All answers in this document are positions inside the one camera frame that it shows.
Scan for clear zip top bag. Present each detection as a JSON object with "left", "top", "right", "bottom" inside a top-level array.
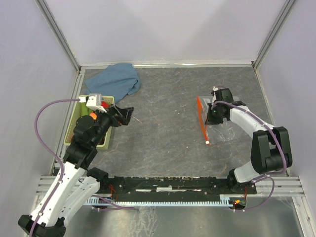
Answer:
[{"left": 196, "top": 95, "right": 244, "bottom": 147}]

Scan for blue cloth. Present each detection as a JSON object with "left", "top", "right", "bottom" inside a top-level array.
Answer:
[{"left": 85, "top": 63, "right": 141, "bottom": 103}]

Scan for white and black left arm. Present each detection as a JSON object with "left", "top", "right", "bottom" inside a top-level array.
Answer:
[{"left": 18, "top": 105, "right": 134, "bottom": 237}]

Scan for green lettuce leaves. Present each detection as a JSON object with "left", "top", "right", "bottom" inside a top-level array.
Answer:
[{"left": 80, "top": 103, "right": 90, "bottom": 117}]

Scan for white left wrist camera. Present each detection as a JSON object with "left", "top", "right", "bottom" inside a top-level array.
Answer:
[{"left": 86, "top": 93, "right": 107, "bottom": 113}]

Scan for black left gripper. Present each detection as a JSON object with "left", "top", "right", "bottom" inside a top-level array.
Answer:
[{"left": 91, "top": 103, "right": 135, "bottom": 146}]

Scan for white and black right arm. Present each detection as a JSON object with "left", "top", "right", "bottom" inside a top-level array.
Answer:
[{"left": 202, "top": 87, "right": 293, "bottom": 193}]

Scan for orange peach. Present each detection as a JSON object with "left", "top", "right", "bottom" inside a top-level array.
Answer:
[{"left": 89, "top": 113, "right": 97, "bottom": 120}]

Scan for light blue cable duct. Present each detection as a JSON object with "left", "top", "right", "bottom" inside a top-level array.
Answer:
[{"left": 83, "top": 197, "right": 233, "bottom": 207}]

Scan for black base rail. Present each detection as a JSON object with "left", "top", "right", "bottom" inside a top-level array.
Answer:
[{"left": 96, "top": 176, "right": 257, "bottom": 201}]

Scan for pale green perforated basket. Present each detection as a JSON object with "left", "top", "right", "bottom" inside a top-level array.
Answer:
[{"left": 66, "top": 96, "right": 110, "bottom": 150}]

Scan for red apple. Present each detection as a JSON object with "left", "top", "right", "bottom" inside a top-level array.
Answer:
[{"left": 101, "top": 101, "right": 110, "bottom": 109}]

